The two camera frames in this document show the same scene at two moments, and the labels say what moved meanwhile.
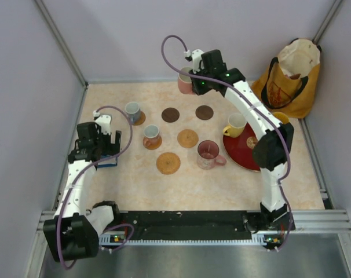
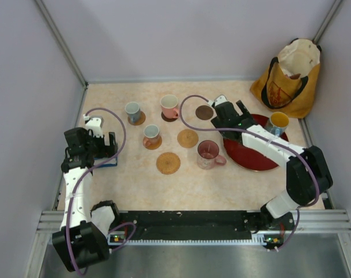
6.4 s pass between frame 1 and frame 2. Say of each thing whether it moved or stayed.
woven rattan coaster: stayed
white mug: stayed
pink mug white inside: moved
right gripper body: moved
